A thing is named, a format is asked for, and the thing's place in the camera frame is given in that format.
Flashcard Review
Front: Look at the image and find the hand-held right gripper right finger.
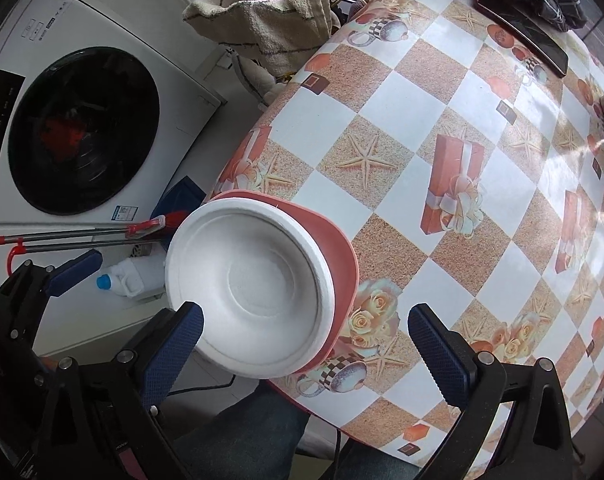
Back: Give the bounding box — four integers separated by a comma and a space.
407, 302, 580, 480

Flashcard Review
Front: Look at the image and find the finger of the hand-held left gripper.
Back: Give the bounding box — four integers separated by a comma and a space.
0, 250, 103, 311

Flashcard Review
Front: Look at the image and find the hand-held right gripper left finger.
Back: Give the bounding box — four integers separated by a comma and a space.
32, 301, 205, 480

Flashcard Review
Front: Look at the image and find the white disposable bowl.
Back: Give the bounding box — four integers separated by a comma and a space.
277, 208, 335, 377
166, 199, 333, 379
282, 210, 337, 378

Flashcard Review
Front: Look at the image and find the pink plastic tray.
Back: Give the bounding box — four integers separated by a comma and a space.
209, 189, 359, 376

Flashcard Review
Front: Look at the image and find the red and grey mop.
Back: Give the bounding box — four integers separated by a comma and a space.
0, 214, 185, 262

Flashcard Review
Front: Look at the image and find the white detergent bottle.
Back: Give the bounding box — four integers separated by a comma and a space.
96, 255, 171, 302

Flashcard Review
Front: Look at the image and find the person's left leg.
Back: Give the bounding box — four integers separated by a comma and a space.
174, 394, 313, 480

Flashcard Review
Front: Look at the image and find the person's leg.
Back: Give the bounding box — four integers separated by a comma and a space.
174, 394, 313, 480
332, 439, 433, 480

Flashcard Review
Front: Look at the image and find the person's right leg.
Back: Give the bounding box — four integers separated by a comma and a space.
332, 439, 433, 480

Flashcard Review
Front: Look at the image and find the blue plastic dustpan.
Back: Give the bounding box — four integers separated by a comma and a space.
152, 182, 209, 227

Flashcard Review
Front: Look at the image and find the white washing machine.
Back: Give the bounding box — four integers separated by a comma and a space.
0, 0, 227, 227

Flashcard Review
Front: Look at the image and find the checkered printed tablecloth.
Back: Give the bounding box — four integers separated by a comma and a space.
209, 0, 604, 480

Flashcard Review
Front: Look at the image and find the beige towel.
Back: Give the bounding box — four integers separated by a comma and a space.
182, 0, 341, 82

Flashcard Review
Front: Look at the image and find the black tablet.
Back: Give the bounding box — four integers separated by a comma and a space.
476, 0, 569, 77

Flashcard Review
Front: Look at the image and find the black cable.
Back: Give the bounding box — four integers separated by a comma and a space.
169, 379, 241, 397

